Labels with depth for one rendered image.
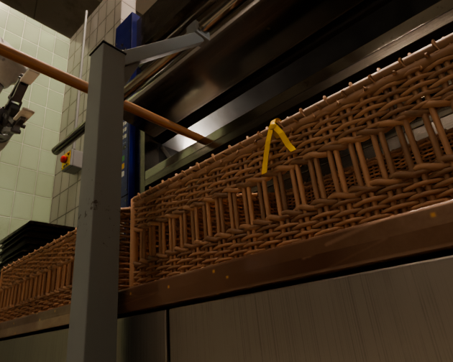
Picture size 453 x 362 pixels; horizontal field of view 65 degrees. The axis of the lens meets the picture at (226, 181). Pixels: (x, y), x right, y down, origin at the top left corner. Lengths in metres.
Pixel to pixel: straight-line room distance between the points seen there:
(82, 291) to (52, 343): 0.20
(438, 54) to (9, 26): 2.65
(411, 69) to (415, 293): 0.20
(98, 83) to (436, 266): 0.49
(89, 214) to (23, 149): 1.91
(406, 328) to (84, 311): 0.33
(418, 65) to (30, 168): 2.17
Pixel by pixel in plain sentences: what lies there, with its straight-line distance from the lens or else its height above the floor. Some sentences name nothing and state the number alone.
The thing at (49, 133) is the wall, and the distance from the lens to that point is 2.49.
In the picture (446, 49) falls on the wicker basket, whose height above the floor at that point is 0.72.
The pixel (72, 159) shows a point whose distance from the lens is 2.05.
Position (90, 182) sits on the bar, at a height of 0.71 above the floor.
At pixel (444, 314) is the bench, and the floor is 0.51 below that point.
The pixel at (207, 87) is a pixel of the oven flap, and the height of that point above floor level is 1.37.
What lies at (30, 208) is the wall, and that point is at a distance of 2.26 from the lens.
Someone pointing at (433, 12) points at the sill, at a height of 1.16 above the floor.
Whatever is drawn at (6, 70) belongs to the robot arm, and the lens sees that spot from 1.85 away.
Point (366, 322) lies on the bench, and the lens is 0.29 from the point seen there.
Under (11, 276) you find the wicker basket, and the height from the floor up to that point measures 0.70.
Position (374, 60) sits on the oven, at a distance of 1.02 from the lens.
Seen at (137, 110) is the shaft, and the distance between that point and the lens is 1.17.
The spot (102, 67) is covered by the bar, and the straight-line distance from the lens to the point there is 0.59.
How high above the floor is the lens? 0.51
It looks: 24 degrees up
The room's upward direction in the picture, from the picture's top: 6 degrees counter-clockwise
